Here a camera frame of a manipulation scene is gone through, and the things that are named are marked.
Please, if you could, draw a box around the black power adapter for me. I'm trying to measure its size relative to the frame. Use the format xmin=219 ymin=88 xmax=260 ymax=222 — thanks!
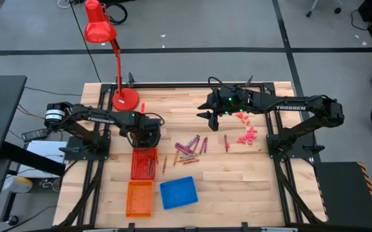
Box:
xmin=21 ymin=128 xmax=50 ymax=143

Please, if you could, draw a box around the white yellow rounded object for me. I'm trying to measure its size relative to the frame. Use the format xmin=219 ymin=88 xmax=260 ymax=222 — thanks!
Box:
xmin=1 ymin=175 xmax=34 ymax=194

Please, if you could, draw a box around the office chair base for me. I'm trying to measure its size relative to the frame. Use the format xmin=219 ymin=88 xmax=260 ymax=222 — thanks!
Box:
xmin=304 ymin=0 xmax=344 ymax=19

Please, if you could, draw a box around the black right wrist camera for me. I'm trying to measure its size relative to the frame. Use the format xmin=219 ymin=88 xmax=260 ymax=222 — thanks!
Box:
xmin=208 ymin=115 xmax=220 ymax=132

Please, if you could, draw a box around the black equipment cable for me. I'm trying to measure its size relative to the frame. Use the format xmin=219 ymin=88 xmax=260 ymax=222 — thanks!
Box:
xmin=349 ymin=8 xmax=371 ymax=32

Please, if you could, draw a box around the small metal wire object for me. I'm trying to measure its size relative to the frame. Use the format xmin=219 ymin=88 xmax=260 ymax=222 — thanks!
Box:
xmin=38 ymin=178 xmax=62 ymax=191

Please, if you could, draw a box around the red plastic basket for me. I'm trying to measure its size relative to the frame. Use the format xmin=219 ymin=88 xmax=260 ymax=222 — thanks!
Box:
xmin=130 ymin=147 xmax=158 ymax=180

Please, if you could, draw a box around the thin black floor cable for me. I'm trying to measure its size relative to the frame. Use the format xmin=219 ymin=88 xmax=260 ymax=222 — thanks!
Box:
xmin=23 ymin=86 xmax=84 ymax=97

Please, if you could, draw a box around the black desk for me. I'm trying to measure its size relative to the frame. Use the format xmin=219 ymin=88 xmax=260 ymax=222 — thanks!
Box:
xmin=0 ymin=75 xmax=67 ymax=232

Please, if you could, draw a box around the yellow floor cable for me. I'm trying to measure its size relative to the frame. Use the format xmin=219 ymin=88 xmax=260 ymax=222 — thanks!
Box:
xmin=16 ymin=102 xmax=47 ymax=121

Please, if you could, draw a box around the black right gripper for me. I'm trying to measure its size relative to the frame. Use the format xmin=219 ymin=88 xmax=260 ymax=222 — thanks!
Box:
xmin=196 ymin=86 xmax=250 ymax=120

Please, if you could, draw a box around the black plastic basket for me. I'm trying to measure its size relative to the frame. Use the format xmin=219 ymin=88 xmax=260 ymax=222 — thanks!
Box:
xmin=134 ymin=118 xmax=160 ymax=150

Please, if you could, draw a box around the red desk lamp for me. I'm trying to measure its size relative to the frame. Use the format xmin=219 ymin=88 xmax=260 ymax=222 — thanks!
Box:
xmin=83 ymin=0 xmax=141 ymax=113

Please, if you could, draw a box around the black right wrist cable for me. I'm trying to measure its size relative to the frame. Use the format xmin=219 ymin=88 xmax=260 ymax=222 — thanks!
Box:
xmin=207 ymin=76 xmax=238 ymax=96

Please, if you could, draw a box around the orange plastic basket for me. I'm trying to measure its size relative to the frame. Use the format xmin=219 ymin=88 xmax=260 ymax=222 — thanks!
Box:
xmin=125 ymin=180 xmax=154 ymax=218

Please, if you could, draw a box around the black lamp power cable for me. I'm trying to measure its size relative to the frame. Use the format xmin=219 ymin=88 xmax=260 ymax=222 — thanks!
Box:
xmin=67 ymin=0 xmax=102 ymax=84

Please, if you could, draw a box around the blue plastic basket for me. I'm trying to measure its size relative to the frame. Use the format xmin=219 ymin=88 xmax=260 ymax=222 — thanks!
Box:
xmin=159 ymin=175 xmax=199 ymax=211

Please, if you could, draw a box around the white box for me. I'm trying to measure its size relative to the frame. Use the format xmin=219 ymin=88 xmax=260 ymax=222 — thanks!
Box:
xmin=24 ymin=140 xmax=68 ymax=180

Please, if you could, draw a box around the black coiled floor cable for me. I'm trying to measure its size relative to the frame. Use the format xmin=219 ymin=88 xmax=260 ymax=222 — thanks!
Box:
xmin=107 ymin=1 xmax=129 ymax=26

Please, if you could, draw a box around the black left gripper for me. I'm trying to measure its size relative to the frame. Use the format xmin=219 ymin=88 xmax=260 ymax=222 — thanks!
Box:
xmin=120 ymin=113 xmax=162 ymax=151

